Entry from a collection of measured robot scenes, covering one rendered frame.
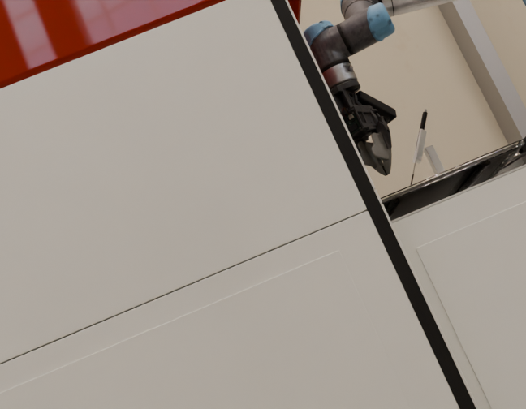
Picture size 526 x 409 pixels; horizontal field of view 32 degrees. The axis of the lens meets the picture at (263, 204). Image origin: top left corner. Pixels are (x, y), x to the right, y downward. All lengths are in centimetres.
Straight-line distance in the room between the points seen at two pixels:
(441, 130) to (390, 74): 35
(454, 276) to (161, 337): 53
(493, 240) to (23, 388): 80
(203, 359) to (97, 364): 15
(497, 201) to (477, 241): 8
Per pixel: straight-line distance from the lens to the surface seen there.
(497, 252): 159
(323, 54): 198
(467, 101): 433
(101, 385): 134
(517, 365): 158
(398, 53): 431
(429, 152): 228
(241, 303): 133
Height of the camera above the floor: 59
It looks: 13 degrees up
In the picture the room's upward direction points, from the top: 24 degrees counter-clockwise
